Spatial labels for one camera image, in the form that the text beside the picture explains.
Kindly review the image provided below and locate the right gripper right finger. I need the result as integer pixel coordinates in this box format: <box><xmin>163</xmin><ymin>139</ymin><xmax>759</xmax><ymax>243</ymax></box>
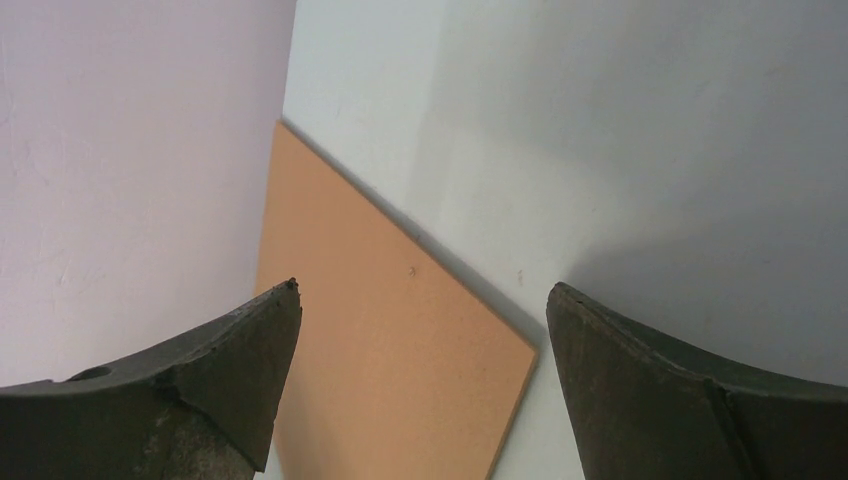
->
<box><xmin>546</xmin><ymin>283</ymin><xmax>847</xmax><ymax>479</ymax></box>

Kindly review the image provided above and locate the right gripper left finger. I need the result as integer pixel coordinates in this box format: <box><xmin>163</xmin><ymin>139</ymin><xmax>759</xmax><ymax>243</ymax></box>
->
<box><xmin>1</xmin><ymin>279</ymin><xmax>302</xmax><ymax>479</ymax></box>

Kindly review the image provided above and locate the brown backing board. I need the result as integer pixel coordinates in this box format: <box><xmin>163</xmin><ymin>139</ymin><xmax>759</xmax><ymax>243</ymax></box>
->
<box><xmin>256</xmin><ymin>124</ymin><xmax>537</xmax><ymax>479</ymax></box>

